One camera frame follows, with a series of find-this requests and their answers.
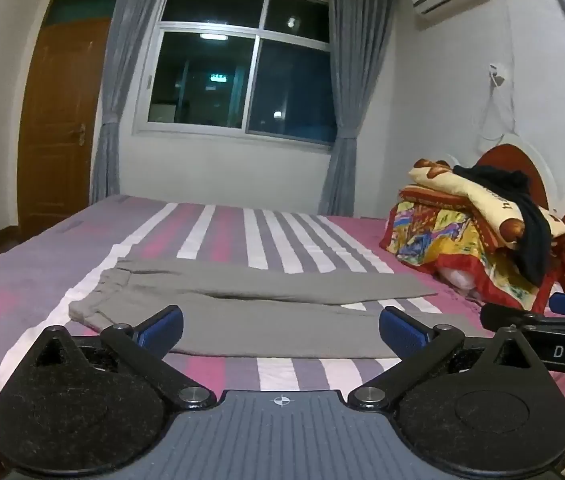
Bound cream printed blanket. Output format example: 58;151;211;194
407;158;565;250

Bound white cable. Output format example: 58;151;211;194
479;79;519;142

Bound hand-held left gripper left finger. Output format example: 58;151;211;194
27;305;217;409

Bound black garment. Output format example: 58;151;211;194
453;164;554;285

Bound grey pants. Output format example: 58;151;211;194
69;256;440;359

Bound white pillow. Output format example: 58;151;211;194
437;265;484;297

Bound brown wooden door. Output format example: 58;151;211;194
16;0;122;241

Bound white wall plug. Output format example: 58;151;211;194
488;62;509;89

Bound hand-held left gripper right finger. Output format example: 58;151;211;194
347;306;545;409

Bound striped purple pink bed sheet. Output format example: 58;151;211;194
0;194;565;466

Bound colourful folded quilt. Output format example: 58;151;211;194
379;185;565;311

